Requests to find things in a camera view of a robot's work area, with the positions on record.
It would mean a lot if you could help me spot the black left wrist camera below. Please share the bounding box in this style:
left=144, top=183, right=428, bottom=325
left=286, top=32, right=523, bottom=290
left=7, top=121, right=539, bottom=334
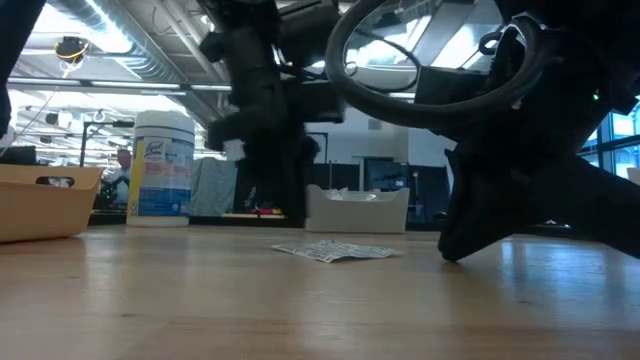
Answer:
left=299, top=79, right=347, bottom=124

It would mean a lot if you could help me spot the grey cloth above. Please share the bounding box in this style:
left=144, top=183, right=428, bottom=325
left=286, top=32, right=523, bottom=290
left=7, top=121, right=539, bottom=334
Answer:
left=189, top=157, right=240, bottom=218

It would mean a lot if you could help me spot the black aluminium table frame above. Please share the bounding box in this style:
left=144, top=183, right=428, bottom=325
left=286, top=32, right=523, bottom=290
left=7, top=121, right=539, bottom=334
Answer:
left=88, top=213, right=576, bottom=241

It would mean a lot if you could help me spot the yellow cord reel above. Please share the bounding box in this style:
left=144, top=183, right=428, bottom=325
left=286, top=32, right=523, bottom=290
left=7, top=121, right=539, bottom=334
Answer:
left=53, top=35, right=91, bottom=79

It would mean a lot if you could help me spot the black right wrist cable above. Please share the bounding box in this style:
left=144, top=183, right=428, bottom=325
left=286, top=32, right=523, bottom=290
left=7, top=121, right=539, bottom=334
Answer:
left=324, top=0, right=547, bottom=132

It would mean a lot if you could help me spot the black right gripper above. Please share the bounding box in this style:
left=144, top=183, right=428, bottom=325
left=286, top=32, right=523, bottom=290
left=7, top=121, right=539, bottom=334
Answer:
left=438, top=74, right=640, bottom=263

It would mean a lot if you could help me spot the black gantry frame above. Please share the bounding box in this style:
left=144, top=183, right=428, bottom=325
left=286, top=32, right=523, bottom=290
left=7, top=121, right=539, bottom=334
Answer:
left=78, top=118, right=137, bottom=169

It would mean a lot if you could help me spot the grey spiral duct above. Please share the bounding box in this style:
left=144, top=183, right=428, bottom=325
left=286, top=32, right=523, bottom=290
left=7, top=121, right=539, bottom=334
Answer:
left=47, top=0, right=236, bottom=134

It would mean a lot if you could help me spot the white disinfecting wipes canister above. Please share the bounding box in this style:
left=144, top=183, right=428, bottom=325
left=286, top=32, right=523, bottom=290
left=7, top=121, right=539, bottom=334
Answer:
left=126, top=110, right=197, bottom=229

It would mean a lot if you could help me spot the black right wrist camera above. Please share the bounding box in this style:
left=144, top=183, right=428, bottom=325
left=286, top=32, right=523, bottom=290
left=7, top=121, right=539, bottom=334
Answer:
left=413, top=64, right=501, bottom=109

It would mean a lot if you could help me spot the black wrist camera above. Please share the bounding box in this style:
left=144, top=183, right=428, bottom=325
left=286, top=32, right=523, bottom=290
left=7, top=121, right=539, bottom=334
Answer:
left=413, top=64, right=501, bottom=109
left=299, top=79, right=347, bottom=124

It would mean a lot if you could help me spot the black monitor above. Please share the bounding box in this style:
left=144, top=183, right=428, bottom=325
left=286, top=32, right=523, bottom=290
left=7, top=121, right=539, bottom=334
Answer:
left=0, top=145, right=39, bottom=167

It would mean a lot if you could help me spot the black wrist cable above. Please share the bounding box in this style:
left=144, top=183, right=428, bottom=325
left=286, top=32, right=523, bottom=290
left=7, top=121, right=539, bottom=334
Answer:
left=324, top=0, right=547, bottom=132
left=344, top=37, right=422, bottom=95

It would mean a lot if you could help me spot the person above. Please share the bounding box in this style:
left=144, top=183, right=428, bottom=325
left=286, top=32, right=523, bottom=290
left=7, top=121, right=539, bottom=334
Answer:
left=101, top=147, right=133, bottom=209

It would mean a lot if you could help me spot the grey plastic bin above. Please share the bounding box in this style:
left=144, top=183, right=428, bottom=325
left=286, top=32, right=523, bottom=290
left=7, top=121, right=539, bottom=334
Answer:
left=304, top=183, right=411, bottom=235

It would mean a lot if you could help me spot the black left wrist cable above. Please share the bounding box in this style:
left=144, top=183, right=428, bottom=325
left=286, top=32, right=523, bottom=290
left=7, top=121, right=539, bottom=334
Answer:
left=344, top=37, right=422, bottom=95

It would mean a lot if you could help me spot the printed foil wipe packet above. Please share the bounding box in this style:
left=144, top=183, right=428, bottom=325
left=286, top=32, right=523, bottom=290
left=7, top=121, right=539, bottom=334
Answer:
left=271, top=239, right=404, bottom=265

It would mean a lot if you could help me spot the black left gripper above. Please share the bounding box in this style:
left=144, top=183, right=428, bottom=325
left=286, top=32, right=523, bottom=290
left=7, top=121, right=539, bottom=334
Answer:
left=199, top=0, right=321, bottom=227

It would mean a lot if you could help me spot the linear ceiling light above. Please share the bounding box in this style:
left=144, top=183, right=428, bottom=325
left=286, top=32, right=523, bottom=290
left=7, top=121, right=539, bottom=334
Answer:
left=7, top=75, right=234, bottom=96

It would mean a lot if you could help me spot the black partition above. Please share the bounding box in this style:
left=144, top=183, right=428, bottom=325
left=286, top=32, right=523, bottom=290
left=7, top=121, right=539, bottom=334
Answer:
left=309, top=159, right=454, bottom=224

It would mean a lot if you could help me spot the yellow plastic bin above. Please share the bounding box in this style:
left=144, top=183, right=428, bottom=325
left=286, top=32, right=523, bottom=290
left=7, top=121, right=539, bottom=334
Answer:
left=0, top=164, right=105, bottom=245

